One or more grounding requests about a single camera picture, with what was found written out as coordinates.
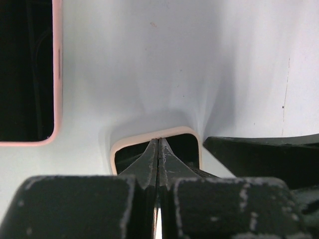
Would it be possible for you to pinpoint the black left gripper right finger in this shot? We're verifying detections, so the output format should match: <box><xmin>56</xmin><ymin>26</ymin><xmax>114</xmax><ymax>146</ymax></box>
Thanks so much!
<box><xmin>159</xmin><ymin>139</ymin><xmax>312</xmax><ymax>239</ymax></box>

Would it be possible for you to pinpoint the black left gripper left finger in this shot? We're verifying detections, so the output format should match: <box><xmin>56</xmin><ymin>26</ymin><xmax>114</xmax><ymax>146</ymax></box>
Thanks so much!
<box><xmin>4</xmin><ymin>139</ymin><xmax>159</xmax><ymax>239</ymax></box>

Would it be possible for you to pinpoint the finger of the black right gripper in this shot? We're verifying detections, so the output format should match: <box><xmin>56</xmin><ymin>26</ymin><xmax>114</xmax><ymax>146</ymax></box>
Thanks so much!
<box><xmin>203</xmin><ymin>134</ymin><xmax>319</xmax><ymax>189</ymax></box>

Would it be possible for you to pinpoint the beige phone case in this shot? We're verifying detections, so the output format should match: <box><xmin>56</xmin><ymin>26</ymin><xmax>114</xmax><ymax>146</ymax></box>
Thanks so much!
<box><xmin>110</xmin><ymin>126</ymin><xmax>202</xmax><ymax>175</ymax></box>

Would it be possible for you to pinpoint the blue smartphone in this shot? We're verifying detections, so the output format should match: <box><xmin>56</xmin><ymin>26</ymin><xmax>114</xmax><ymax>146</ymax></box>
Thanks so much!
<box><xmin>0</xmin><ymin>0</ymin><xmax>55</xmax><ymax>141</ymax></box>

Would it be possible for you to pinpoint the pink phone case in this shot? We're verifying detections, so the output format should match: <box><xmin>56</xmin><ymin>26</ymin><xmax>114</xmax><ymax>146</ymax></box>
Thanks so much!
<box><xmin>0</xmin><ymin>0</ymin><xmax>63</xmax><ymax>147</ymax></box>

